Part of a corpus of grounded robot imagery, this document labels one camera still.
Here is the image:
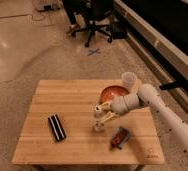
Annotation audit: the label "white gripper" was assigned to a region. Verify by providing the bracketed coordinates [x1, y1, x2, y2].
[93, 93, 140, 132]

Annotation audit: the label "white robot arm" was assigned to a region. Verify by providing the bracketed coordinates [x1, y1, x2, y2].
[94, 84, 188, 158]

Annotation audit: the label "red-brown lying bottle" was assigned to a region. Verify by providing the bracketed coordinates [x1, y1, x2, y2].
[110, 127, 131, 149]

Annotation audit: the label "orange bowl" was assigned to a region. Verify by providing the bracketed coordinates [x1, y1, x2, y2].
[99, 85, 129, 104]

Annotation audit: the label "wooden table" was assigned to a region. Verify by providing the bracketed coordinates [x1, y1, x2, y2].
[12, 80, 165, 165]

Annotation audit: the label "black striped rectangular block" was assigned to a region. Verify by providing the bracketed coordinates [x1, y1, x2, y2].
[48, 114, 66, 142]

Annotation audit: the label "clear plastic cup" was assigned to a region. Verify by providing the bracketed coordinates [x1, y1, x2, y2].
[122, 72, 137, 90]

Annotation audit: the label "seated person legs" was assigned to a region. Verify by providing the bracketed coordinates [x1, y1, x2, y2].
[61, 0, 88, 35]

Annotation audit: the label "black office chair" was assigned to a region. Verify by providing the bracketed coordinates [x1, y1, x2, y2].
[71, 0, 114, 47]

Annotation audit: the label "power strip with cables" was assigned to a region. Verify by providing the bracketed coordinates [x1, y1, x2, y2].
[31, 0, 60, 21]

